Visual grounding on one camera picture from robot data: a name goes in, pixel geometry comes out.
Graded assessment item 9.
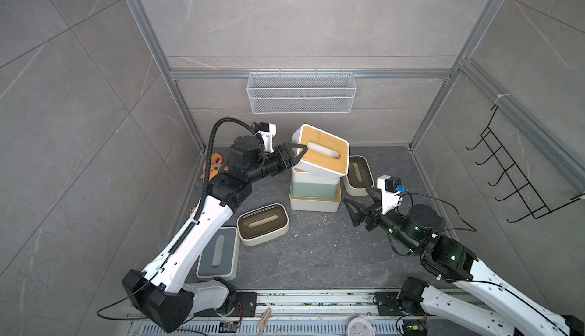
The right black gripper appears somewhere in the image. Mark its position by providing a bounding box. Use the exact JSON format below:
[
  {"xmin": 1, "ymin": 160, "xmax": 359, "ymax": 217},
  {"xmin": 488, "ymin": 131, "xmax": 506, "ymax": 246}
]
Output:
[{"xmin": 345, "ymin": 186, "xmax": 420, "ymax": 256}]

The small bamboo lid tissue box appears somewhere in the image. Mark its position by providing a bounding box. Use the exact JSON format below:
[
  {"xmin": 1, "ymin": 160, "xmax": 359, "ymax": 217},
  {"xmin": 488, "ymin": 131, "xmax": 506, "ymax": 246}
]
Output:
[{"xmin": 292, "ymin": 168, "xmax": 340, "ymax": 185}]

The large bamboo lid tissue box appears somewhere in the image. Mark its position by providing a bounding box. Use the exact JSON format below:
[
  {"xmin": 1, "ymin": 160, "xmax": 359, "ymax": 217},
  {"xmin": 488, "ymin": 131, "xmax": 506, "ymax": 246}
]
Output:
[{"xmin": 289, "ymin": 185, "xmax": 341, "ymax": 213}]

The green tissue box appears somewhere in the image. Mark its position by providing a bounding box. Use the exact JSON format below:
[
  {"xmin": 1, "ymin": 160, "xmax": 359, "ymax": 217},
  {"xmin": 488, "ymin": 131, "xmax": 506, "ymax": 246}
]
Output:
[{"xmin": 290, "ymin": 182, "xmax": 339, "ymax": 200}]

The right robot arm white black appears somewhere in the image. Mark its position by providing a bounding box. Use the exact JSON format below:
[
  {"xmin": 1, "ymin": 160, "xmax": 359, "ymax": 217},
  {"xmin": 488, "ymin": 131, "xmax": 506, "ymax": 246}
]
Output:
[{"xmin": 343, "ymin": 186, "xmax": 584, "ymax": 335}]

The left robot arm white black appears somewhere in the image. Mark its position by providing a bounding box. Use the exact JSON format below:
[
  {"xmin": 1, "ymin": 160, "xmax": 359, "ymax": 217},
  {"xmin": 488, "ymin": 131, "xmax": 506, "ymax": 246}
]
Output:
[{"xmin": 122, "ymin": 136, "xmax": 309, "ymax": 333}]

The grey lid white tissue box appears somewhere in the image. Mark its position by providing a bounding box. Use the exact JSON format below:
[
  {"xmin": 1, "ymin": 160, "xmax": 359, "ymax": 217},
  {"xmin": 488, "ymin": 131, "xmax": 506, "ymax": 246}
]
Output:
[{"xmin": 196, "ymin": 226, "xmax": 240, "ymax": 281}]

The cream box dark lid back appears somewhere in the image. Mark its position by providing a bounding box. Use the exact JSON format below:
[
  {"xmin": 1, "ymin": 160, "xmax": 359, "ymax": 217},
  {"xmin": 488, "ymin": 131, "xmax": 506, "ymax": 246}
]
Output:
[{"xmin": 343, "ymin": 156, "xmax": 374, "ymax": 197}]

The cream box dark lid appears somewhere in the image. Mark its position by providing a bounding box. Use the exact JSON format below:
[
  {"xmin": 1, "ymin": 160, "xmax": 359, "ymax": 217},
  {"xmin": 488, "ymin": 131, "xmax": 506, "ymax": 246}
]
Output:
[
  {"xmin": 237, "ymin": 203, "xmax": 290, "ymax": 247},
  {"xmin": 343, "ymin": 156, "xmax": 374, "ymax": 197}
]

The orange plush toy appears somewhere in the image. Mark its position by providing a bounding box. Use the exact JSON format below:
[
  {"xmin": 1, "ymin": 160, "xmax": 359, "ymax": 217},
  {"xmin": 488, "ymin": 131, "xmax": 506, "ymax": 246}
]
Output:
[{"xmin": 208, "ymin": 153, "xmax": 229, "ymax": 181}]

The cream box dark lid left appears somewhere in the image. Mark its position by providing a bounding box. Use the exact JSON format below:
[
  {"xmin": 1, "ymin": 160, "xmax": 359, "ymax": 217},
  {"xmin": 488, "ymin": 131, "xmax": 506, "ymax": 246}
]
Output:
[{"xmin": 237, "ymin": 203, "xmax": 290, "ymax": 247}]

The pink round object front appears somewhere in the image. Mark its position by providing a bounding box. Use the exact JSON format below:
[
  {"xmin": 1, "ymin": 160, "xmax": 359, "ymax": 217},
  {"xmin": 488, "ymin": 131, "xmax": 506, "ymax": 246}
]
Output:
[{"xmin": 346, "ymin": 316, "xmax": 376, "ymax": 336}]

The small circuit board front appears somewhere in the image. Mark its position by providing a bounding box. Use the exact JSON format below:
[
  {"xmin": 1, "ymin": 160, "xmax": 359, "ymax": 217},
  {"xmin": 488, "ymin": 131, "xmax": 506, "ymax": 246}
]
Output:
[{"xmin": 218, "ymin": 321, "xmax": 241, "ymax": 334}]

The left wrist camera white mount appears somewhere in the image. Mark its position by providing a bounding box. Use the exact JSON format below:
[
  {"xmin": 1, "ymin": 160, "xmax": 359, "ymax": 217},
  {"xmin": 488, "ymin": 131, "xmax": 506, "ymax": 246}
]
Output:
[{"xmin": 251, "ymin": 122, "xmax": 277, "ymax": 153}]

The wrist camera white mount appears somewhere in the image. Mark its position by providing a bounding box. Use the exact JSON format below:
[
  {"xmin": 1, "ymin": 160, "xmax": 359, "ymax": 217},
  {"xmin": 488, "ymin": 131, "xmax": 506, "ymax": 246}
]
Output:
[
  {"xmin": 251, "ymin": 122, "xmax": 277, "ymax": 153},
  {"xmin": 376, "ymin": 175, "xmax": 406, "ymax": 215}
]

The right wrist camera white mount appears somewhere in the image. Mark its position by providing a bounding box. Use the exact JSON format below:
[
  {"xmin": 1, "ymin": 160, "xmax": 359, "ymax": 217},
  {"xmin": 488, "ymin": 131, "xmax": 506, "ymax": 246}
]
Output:
[{"xmin": 376, "ymin": 175, "xmax": 406, "ymax": 215}]

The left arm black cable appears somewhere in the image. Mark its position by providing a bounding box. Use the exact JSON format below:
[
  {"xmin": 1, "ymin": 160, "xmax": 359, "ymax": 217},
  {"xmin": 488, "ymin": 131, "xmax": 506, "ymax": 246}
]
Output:
[{"xmin": 193, "ymin": 117, "xmax": 257, "ymax": 220}]

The white wire mesh basket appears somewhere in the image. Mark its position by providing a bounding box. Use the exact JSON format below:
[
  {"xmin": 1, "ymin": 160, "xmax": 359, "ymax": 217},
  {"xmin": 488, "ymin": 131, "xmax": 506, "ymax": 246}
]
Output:
[{"xmin": 246, "ymin": 72, "xmax": 357, "ymax": 114}]

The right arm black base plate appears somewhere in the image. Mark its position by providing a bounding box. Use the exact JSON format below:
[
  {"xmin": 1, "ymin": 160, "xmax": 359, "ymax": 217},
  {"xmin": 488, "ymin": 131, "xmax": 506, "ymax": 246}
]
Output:
[{"xmin": 373, "ymin": 291, "xmax": 408, "ymax": 316}]

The black wire hook rack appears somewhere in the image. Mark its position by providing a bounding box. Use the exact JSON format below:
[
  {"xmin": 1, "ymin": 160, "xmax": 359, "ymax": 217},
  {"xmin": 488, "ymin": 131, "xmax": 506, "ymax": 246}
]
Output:
[{"xmin": 466, "ymin": 104, "xmax": 584, "ymax": 223}]

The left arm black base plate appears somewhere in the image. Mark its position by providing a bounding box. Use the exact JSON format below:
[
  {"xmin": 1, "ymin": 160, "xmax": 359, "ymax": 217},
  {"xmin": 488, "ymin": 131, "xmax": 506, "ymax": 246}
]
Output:
[{"xmin": 228, "ymin": 292, "xmax": 258, "ymax": 318}]

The wooden brush handle front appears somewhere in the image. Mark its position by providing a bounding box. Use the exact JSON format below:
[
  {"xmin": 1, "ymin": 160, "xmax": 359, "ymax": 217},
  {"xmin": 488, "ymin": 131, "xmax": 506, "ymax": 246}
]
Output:
[{"xmin": 257, "ymin": 308, "xmax": 272, "ymax": 336}]

